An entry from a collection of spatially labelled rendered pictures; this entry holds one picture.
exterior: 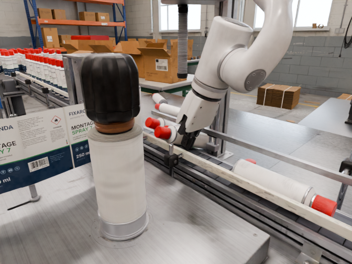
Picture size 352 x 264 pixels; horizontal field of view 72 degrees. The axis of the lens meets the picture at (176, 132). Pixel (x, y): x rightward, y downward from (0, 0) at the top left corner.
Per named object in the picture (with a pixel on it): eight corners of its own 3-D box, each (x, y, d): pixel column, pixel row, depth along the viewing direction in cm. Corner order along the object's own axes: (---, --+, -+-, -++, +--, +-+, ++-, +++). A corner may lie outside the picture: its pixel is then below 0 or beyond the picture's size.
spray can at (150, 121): (189, 145, 88) (147, 133, 73) (182, 136, 91) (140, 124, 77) (197, 133, 87) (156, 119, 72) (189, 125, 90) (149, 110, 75)
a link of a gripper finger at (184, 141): (189, 123, 64) (182, 142, 68) (180, 126, 62) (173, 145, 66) (197, 131, 63) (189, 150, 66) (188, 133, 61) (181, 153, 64)
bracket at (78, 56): (62, 56, 82) (61, 53, 82) (92, 55, 89) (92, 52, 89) (77, 59, 73) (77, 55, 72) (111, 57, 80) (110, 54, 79)
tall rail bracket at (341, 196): (318, 226, 50) (337, 156, 44) (329, 210, 55) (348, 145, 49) (335, 235, 48) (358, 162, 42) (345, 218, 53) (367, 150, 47)
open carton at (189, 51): (165, 58, 487) (165, 39, 473) (180, 57, 515) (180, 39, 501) (179, 59, 459) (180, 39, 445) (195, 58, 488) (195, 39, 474)
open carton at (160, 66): (135, 81, 241) (133, 41, 227) (167, 75, 279) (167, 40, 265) (166, 86, 219) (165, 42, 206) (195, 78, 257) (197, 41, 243)
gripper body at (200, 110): (210, 78, 62) (197, 114, 69) (183, 83, 56) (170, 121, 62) (232, 93, 58) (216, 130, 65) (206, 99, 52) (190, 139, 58)
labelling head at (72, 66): (72, 126, 91) (60, 55, 82) (103, 119, 99) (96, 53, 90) (88, 136, 82) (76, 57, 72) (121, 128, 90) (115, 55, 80)
